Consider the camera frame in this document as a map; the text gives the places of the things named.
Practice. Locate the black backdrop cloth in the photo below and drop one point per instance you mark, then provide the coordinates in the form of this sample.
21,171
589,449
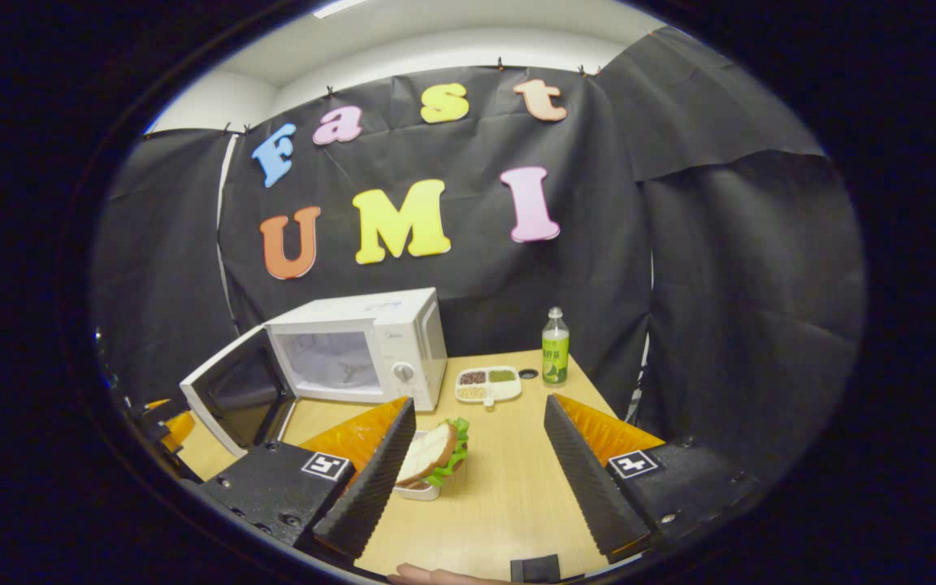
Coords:
476,301

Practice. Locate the lettuce sandwich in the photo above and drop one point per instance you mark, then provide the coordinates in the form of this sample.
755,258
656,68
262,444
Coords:
431,451

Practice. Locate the white microwave oven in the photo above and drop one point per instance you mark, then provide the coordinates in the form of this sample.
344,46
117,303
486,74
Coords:
403,341

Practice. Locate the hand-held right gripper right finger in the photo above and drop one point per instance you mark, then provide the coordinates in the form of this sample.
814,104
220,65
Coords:
590,496

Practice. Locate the white rectangular tray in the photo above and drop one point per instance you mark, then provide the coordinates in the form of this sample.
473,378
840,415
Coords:
419,492

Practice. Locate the ceiling light panel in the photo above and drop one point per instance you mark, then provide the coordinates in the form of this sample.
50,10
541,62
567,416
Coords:
340,7

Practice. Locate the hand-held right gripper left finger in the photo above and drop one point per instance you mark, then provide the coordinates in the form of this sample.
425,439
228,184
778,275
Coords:
370,496

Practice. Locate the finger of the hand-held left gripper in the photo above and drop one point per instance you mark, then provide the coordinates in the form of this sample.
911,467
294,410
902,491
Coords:
179,428

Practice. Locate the green label drink bottle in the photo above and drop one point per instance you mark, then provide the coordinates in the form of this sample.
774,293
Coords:
555,361

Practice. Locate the white divided snack plate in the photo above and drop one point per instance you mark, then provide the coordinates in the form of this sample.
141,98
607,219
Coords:
488,392

